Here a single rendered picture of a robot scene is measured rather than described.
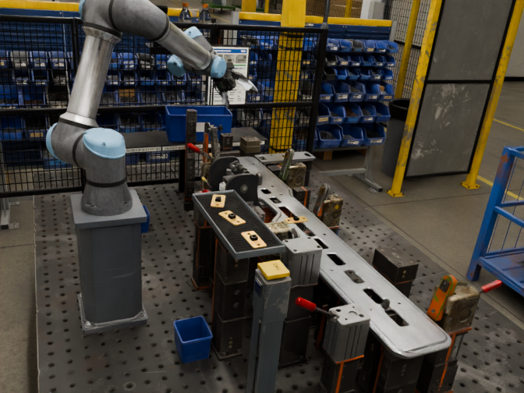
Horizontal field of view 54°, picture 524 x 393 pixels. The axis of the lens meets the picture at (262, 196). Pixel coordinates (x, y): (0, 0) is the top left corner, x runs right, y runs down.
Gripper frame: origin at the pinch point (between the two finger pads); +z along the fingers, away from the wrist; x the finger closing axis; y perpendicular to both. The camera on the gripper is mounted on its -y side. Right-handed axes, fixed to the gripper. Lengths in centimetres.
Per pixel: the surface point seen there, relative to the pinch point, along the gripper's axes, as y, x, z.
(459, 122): -235, 41, 219
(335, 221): 40, 19, 45
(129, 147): 6, -57, -8
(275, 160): -6.5, -9.9, 37.0
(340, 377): 113, 31, 32
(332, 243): 63, 25, 34
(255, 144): -14.8, -17.7, 29.3
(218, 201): 71, 8, -4
